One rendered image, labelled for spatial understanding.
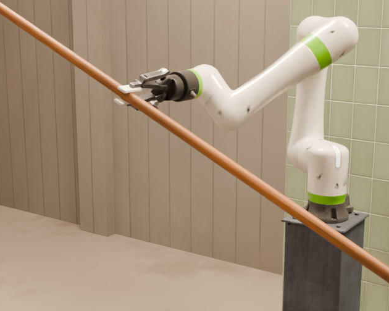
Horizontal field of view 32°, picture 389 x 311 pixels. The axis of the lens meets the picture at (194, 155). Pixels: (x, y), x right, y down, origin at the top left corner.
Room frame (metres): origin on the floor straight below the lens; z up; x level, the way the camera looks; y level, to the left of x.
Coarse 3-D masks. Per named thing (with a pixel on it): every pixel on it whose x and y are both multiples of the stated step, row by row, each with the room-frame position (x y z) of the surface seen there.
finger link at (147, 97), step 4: (148, 92) 1.96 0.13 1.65; (140, 96) 1.93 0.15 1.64; (144, 96) 1.94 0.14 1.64; (148, 96) 1.94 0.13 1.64; (152, 96) 1.95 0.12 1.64; (156, 96) 1.95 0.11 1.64; (160, 96) 1.96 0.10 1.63; (164, 96) 1.98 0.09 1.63; (144, 100) 1.92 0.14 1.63; (148, 100) 1.94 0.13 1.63; (152, 100) 1.95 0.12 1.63
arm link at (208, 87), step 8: (200, 72) 2.08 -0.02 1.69; (208, 72) 2.10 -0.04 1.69; (216, 72) 2.12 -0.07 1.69; (200, 80) 2.06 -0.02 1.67; (208, 80) 2.09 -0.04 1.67; (216, 80) 2.09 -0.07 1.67; (200, 88) 2.06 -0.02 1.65; (208, 88) 2.08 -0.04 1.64; (216, 88) 2.08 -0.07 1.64; (224, 88) 2.09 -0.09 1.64; (200, 96) 2.08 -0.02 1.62; (208, 96) 2.07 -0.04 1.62
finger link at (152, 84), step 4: (136, 80) 1.90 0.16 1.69; (156, 80) 1.98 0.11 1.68; (144, 84) 1.89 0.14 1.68; (148, 84) 1.91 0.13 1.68; (152, 84) 1.92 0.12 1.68; (156, 84) 1.94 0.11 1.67; (152, 88) 1.93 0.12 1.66; (156, 88) 1.94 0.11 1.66; (160, 88) 1.95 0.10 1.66; (164, 88) 1.96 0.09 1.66; (168, 88) 1.97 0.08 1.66
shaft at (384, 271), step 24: (24, 24) 2.11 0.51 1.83; (96, 72) 1.93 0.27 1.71; (120, 96) 1.87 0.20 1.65; (168, 120) 1.77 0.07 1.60; (192, 144) 1.71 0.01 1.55; (240, 168) 1.63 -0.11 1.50; (264, 192) 1.58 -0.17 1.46; (312, 216) 1.51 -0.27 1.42; (336, 240) 1.46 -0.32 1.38; (384, 264) 1.40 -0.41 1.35
